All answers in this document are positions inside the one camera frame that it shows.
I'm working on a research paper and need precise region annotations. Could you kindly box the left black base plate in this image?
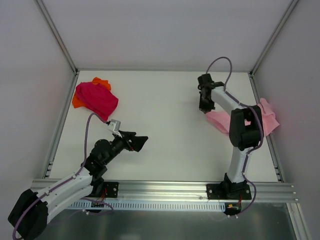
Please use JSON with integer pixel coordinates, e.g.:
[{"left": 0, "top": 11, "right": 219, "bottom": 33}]
[{"left": 89, "top": 181, "right": 119, "bottom": 199}]

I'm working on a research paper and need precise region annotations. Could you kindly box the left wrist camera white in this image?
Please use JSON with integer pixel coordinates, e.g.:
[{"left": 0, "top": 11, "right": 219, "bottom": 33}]
[{"left": 107, "top": 119, "right": 122, "bottom": 138}]

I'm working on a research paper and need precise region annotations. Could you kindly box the light pink t shirt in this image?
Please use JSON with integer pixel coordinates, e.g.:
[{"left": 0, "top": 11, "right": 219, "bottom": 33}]
[{"left": 205, "top": 98, "right": 280, "bottom": 137}]

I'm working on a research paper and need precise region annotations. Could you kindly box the right aluminium frame post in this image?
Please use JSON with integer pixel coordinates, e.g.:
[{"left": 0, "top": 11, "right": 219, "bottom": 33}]
[{"left": 249, "top": 0, "right": 300, "bottom": 76}]

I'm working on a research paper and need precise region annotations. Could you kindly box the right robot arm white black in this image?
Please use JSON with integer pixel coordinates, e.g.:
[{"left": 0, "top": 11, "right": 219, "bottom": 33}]
[{"left": 197, "top": 73, "right": 264, "bottom": 200}]

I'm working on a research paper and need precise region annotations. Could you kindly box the white slotted cable duct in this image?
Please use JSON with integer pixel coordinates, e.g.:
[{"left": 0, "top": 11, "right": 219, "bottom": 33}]
[{"left": 68, "top": 199, "right": 226, "bottom": 213}]

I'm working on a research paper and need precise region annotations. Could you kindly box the magenta folded t shirt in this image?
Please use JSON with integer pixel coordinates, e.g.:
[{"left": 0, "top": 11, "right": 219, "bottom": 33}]
[{"left": 75, "top": 82, "right": 119, "bottom": 121}]

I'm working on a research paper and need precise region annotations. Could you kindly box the aluminium frame post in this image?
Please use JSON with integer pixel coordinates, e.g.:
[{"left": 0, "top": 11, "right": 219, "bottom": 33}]
[
  {"left": 34, "top": 0, "right": 78, "bottom": 75},
  {"left": 249, "top": 0, "right": 300, "bottom": 76}
]

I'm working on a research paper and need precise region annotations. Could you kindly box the left aluminium frame post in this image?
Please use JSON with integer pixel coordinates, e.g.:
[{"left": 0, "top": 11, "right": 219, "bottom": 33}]
[{"left": 34, "top": 0, "right": 78, "bottom": 75}]

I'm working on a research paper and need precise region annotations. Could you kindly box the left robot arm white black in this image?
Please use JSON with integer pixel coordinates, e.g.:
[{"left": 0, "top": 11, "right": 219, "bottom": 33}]
[{"left": 7, "top": 131, "right": 148, "bottom": 240}]

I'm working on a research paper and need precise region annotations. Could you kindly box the aluminium mounting rail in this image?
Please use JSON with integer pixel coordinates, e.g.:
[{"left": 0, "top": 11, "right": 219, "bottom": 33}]
[{"left": 29, "top": 177, "right": 300, "bottom": 203}]

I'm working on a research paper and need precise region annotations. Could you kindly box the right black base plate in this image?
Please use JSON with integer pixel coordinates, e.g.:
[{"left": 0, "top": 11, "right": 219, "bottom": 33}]
[{"left": 206, "top": 183, "right": 252, "bottom": 200}]

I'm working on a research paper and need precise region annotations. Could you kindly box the orange folded t shirt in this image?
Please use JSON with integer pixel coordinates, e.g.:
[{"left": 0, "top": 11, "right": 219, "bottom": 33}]
[{"left": 72, "top": 77, "right": 112, "bottom": 109}]

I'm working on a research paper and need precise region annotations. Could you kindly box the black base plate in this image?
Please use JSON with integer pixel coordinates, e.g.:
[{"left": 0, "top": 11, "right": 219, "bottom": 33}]
[
  {"left": 89, "top": 181, "right": 119, "bottom": 199},
  {"left": 206, "top": 183, "right": 252, "bottom": 200}
]

